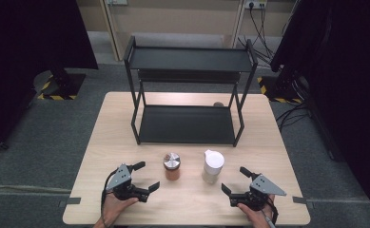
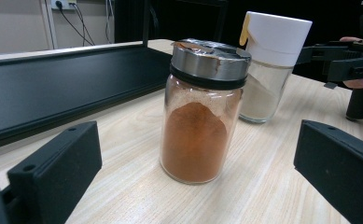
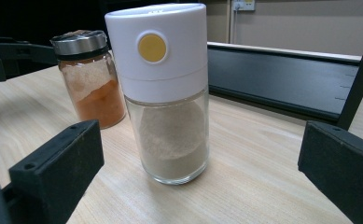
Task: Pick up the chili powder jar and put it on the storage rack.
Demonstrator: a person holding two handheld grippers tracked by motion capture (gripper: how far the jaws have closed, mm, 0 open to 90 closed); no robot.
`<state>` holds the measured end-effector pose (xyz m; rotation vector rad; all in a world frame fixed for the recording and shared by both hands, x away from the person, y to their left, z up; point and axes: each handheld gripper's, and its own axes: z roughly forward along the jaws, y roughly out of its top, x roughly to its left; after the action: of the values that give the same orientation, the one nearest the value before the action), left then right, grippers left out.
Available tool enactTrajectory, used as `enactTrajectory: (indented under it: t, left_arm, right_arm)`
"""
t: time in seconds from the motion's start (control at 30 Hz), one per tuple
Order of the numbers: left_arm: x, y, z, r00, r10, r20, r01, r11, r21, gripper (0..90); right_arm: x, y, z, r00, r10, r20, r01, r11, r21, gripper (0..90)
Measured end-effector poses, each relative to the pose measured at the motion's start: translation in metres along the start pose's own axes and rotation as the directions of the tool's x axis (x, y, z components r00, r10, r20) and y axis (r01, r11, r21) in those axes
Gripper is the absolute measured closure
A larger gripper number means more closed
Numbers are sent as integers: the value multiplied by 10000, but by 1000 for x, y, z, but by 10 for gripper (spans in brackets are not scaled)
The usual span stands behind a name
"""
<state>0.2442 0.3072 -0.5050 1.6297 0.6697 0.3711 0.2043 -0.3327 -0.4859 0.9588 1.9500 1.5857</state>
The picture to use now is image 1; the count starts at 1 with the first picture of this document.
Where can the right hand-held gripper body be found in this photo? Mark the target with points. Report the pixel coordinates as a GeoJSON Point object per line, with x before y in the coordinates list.
{"type": "Point", "coordinates": [263, 185]}

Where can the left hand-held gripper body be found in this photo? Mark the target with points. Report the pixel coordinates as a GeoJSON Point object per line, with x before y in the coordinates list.
{"type": "Point", "coordinates": [119, 179]}

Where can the red spice jar silver lid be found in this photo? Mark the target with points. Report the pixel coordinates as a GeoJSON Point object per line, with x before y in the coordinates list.
{"type": "Point", "coordinates": [172, 167]}

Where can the white lidded spice jar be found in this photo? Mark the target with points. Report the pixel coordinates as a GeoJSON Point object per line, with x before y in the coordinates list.
{"type": "Point", "coordinates": [213, 164]}

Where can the black metal two-tier shelf rack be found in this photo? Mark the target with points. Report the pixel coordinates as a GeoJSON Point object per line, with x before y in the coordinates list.
{"type": "Point", "coordinates": [185, 123]}

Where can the person's left hand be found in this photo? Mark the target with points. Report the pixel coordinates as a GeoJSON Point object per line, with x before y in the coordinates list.
{"type": "Point", "coordinates": [114, 207]}

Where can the person's right hand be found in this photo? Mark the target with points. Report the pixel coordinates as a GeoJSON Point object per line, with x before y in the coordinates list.
{"type": "Point", "coordinates": [258, 218]}

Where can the grey tape strip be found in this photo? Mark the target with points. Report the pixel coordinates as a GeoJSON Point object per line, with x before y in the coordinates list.
{"type": "Point", "coordinates": [303, 201]}
{"type": "Point", "coordinates": [70, 201]}

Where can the small brown round object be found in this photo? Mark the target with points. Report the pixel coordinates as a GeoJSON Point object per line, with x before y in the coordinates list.
{"type": "Point", "coordinates": [218, 104]}

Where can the stand base with striped tape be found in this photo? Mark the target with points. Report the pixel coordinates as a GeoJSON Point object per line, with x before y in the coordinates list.
{"type": "Point", "coordinates": [67, 85]}
{"type": "Point", "coordinates": [277, 90]}

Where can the black curtain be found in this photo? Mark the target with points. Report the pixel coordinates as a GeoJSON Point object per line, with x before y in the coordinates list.
{"type": "Point", "coordinates": [21, 47]}
{"type": "Point", "coordinates": [347, 63]}

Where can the white wall power socket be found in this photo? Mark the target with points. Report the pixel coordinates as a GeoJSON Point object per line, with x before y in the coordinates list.
{"type": "Point", "coordinates": [255, 3]}

